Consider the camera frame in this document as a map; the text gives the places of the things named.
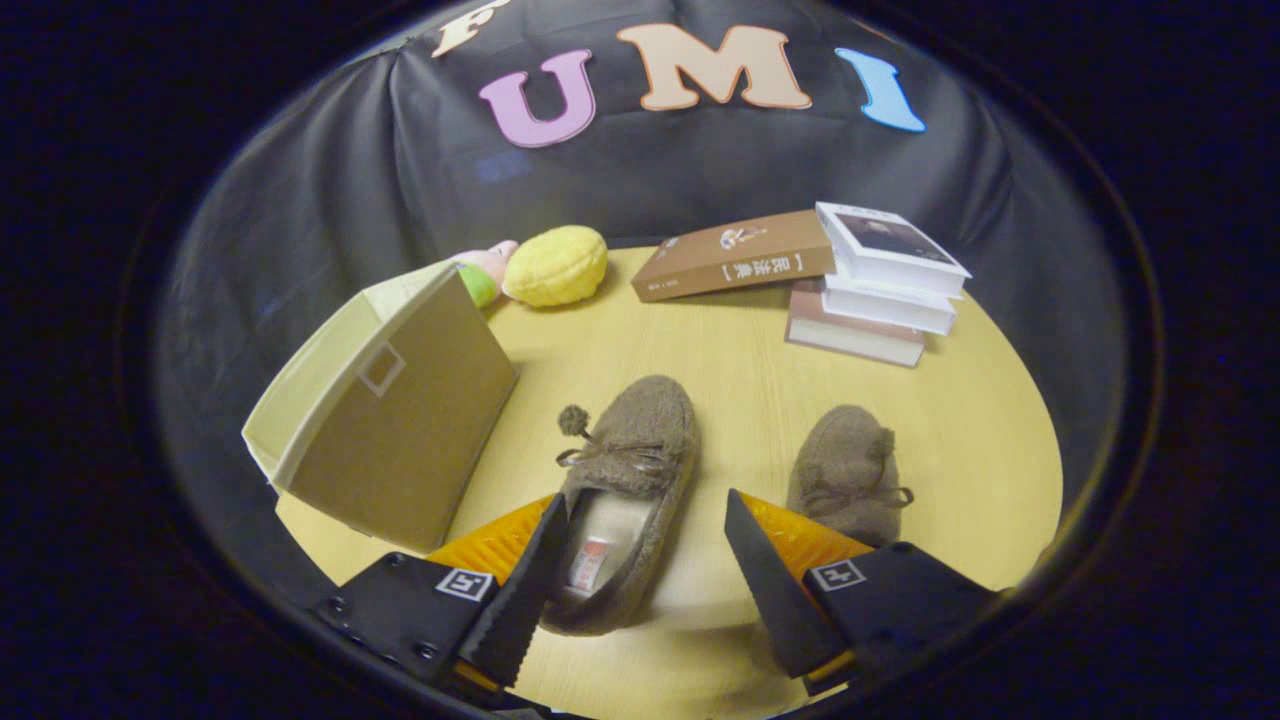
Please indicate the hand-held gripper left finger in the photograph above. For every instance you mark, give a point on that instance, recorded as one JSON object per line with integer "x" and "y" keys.
{"x": 525, "y": 590}

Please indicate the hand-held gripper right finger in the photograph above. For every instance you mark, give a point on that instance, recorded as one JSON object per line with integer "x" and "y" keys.
{"x": 765, "y": 590}

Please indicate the brown fuzzy shoe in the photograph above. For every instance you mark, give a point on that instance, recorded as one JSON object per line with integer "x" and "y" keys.
{"x": 640, "y": 425}
{"x": 845, "y": 450}

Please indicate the brown fabric storage box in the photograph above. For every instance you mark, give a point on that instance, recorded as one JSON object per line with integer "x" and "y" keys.
{"x": 410, "y": 420}

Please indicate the pinkish brown book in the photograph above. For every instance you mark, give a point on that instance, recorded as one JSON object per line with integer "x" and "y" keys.
{"x": 850, "y": 335}

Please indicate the plain white book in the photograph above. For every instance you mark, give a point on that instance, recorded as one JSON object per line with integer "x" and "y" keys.
{"x": 885, "y": 305}

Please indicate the pink and green plush toy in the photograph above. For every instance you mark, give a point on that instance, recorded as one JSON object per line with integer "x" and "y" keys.
{"x": 485, "y": 272}

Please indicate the yellow plush toy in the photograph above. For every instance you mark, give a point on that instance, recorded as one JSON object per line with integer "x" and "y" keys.
{"x": 555, "y": 265}

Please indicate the white book with portrait cover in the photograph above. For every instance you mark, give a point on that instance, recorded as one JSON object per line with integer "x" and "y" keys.
{"x": 890, "y": 245}

